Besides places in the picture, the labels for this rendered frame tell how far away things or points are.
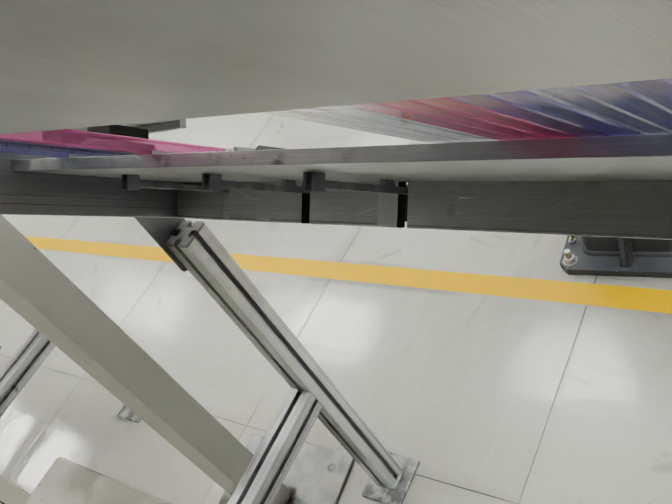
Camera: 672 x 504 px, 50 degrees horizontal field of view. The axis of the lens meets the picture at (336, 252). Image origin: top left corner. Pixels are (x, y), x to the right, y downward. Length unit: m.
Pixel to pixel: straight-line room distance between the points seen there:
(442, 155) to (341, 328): 1.21
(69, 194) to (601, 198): 0.49
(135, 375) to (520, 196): 0.68
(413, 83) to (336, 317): 1.45
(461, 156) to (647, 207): 0.20
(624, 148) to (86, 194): 0.55
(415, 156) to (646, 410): 0.92
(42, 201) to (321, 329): 0.97
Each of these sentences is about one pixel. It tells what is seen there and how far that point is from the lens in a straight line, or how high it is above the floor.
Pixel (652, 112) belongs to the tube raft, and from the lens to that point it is 0.29.
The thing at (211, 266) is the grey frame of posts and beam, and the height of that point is 0.59.
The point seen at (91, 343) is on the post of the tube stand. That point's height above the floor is 0.54.
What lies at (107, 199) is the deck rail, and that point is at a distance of 0.78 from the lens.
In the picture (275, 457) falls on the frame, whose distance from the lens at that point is 1.04.
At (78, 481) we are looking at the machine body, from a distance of 0.77.
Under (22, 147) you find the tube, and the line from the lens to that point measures 0.63.
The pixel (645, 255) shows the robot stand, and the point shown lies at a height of 0.02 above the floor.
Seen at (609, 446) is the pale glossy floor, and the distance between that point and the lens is 1.25.
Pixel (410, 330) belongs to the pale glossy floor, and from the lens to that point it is 1.50.
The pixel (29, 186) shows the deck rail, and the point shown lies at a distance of 0.74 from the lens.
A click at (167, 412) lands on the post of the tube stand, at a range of 1.14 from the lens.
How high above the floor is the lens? 1.09
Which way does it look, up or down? 38 degrees down
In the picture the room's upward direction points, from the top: 34 degrees counter-clockwise
